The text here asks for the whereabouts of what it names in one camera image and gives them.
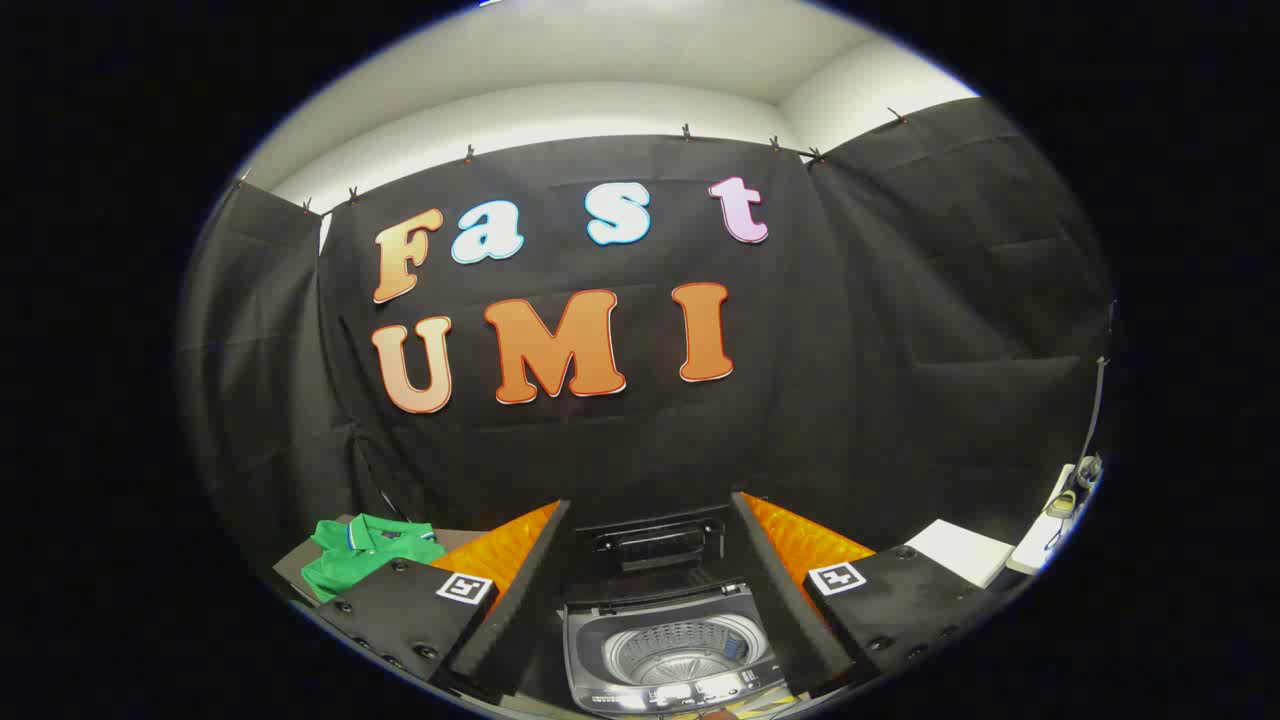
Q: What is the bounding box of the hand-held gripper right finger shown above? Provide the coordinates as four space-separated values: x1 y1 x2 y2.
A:
730 490 996 699

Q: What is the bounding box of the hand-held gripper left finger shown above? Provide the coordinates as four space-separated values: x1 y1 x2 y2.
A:
312 498 573 701

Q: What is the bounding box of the grey washing machine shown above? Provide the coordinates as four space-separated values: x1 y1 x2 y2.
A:
562 583 793 717

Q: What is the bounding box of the green polo shirt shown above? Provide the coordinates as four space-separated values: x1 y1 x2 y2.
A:
300 513 448 603

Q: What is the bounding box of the black backdrop cloth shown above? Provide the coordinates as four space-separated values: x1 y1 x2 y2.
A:
178 97 1116 561

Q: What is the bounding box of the grey side stand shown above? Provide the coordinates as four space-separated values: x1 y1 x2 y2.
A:
272 515 493 607

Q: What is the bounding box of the white shelf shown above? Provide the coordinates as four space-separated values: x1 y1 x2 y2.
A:
1005 463 1079 577

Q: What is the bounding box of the thin black cable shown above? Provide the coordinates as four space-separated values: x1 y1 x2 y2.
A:
352 428 413 523

